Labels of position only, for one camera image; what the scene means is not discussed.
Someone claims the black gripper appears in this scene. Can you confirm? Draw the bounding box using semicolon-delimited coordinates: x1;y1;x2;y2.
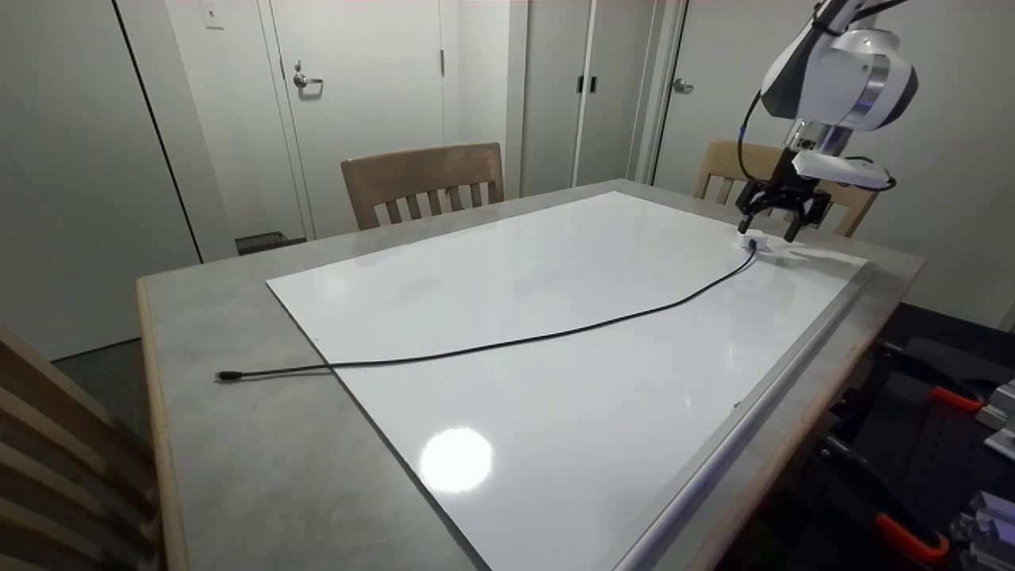
736;150;827;240

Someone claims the black cable with white plug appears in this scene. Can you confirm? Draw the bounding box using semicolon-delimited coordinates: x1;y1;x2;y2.
216;229;793;383

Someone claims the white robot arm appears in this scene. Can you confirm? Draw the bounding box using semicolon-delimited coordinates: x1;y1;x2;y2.
736;0;919;240

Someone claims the wooden chair far right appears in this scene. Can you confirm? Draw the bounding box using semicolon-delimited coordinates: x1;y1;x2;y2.
697;140;875;237

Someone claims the wooden chair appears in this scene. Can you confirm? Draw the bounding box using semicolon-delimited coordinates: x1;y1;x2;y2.
697;140;875;237
342;142;503;229
0;331;164;571

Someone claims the white board on table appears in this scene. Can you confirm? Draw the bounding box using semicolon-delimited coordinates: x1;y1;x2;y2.
271;194;867;571

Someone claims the wooden chair far left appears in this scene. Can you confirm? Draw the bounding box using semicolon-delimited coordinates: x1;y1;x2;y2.
342;142;503;229

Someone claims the wooden chair near left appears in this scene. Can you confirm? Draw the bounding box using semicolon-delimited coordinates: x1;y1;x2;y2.
0;331;164;571

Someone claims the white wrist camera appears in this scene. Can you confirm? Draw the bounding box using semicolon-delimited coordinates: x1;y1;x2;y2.
793;153;893;192

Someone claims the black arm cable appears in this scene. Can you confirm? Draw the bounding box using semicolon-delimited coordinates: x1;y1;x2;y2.
733;91;768;194

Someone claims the orange handled clamp far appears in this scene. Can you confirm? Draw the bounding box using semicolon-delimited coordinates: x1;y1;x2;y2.
888;347;987;415

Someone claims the orange handled clamp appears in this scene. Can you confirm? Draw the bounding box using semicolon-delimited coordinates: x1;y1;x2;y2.
888;347;987;415
821;432;953;564

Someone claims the orange handled clamp near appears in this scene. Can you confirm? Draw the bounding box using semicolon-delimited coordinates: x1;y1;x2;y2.
821;432;953;564

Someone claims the white door with handle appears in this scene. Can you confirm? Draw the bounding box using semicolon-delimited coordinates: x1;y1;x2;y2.
268;0;445;236

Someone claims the wall light switch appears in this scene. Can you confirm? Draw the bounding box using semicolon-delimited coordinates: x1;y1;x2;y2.
204;0;225;32

